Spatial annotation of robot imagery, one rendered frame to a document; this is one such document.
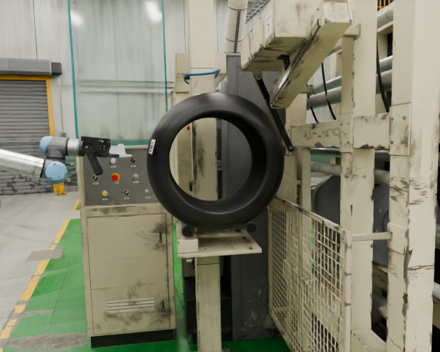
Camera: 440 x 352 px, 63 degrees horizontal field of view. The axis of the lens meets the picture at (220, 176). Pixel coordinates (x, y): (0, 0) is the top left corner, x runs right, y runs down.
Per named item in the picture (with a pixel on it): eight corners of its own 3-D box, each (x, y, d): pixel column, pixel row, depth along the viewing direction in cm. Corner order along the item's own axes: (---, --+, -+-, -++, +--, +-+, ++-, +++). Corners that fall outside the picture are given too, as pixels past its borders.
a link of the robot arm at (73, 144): (66, 156, 147) (72, 155, 155) (78, 157, 148) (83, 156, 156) (68, 137, 146) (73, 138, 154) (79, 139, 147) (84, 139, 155)
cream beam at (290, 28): (239, 71, 184) (239, 42, 182) (286, 71, 187) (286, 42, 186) (273, 37, 124) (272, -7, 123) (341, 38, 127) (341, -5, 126)
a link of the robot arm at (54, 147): (45, 156, 153) (46, 135, 153) (71, 158, 154) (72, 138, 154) (38, 156, 145) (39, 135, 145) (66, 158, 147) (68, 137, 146)
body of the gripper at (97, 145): (109, 138, 149) (79, 135, 147) (107, 159, 149) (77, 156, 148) (112, 138, 156) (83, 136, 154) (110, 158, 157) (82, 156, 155)
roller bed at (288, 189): (260, 205, 207) (260, 154, 204) (285, 204, 209) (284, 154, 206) (269, 212, 187) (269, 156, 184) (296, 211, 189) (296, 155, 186)
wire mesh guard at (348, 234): (268, 313, 203) (267, 191, 196) (272, 312, 203) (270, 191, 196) (344, 445, 114) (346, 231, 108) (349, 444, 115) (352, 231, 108)
